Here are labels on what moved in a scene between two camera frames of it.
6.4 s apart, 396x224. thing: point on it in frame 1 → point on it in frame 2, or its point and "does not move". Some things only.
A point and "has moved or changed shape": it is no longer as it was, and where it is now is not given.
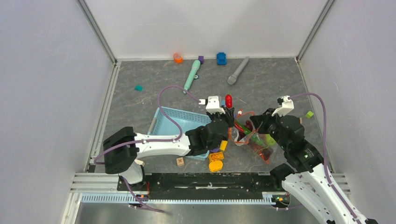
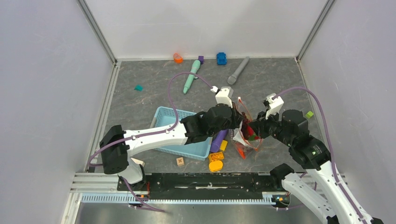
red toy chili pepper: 229,101 has moved or changed shape
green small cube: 309,114 does not move
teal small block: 138,87 does not move
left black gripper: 229,115 → 237,119
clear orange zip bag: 244,132 has moved or changed shape
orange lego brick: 214,157 does not move
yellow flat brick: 223,145 does not move
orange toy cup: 177,58 does not move
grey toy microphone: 232,79 does not move
